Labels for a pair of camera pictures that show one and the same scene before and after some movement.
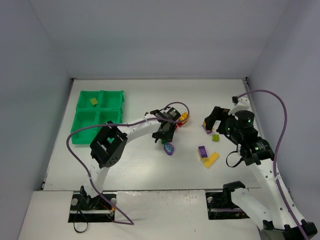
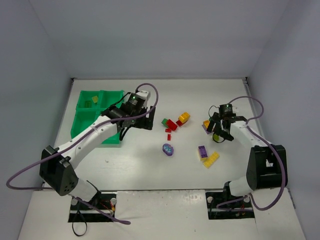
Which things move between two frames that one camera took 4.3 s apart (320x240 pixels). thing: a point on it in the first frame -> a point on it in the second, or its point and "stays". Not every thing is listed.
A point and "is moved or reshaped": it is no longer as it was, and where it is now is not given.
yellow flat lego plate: [211, 160] stays
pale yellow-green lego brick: [93, 101] is moved or reshaped
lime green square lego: [215, 137] stays
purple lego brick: [203, 152] stays
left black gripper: [163, 135] -> [144, 122]
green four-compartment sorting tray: [95, 108] stays
